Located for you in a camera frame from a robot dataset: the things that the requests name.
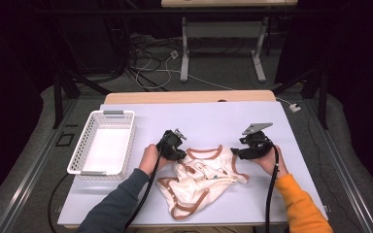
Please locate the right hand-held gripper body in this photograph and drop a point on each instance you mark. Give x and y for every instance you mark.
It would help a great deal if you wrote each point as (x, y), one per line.
(260, 142)

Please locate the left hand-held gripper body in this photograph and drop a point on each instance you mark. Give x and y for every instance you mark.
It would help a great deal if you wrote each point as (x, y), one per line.
(173, 147)

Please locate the cream baby bodysuit brown trim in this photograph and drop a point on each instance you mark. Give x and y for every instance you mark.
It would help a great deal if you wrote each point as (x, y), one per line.
(200, 191)

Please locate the white perforated plastic basket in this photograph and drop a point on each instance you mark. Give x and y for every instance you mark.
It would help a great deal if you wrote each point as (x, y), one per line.
(110, 149)

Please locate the person's right hand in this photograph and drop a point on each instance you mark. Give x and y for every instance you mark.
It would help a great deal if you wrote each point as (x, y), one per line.
(272, 163)

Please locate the person's left hand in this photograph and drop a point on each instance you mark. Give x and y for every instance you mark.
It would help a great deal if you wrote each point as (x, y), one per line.
(150, 160)

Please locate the white power socket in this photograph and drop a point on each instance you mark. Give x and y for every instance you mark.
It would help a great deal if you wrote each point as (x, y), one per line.
(294, 107)

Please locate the black metal stand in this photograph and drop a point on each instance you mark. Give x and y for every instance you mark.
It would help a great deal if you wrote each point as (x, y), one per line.
(57, 97)
(322, 97)

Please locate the small white adapter plug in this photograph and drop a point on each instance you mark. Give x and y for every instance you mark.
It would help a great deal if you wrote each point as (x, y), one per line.
(174, 54)

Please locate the black-edged floor hatch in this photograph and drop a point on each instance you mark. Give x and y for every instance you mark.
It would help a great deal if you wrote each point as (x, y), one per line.
(65, 139)

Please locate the dark curtain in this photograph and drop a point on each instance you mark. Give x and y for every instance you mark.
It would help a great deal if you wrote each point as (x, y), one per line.
(362, 97)
(9, 97)

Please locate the desk with white metal legs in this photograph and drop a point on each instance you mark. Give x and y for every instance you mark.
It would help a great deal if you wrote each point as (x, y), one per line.
(223, 29)

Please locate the black horizontal metal bar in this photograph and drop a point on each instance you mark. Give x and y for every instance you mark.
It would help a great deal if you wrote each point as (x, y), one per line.
(110, 11)

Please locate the metal floor rail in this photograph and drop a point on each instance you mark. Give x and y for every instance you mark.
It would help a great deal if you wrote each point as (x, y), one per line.
(345, 174)
(29, 174)

